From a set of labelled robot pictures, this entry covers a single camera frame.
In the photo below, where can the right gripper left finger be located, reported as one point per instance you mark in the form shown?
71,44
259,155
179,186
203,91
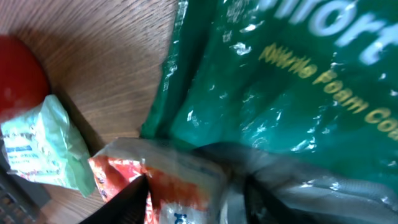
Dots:
127,207

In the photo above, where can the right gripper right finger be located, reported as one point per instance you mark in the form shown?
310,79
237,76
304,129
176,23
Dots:
264,207

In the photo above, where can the orange white snack packet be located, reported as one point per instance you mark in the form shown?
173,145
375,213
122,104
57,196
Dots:
183,188

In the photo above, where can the green 3M gloves package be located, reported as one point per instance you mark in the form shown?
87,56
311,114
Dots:
299,95

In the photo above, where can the red sauce bottle green cap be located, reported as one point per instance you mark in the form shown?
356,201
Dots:
24,84

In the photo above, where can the mint green tissue pack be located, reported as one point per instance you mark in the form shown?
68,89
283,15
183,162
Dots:
44,146

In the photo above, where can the grey plastic mesh basket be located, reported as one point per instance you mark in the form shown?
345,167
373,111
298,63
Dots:
21,201

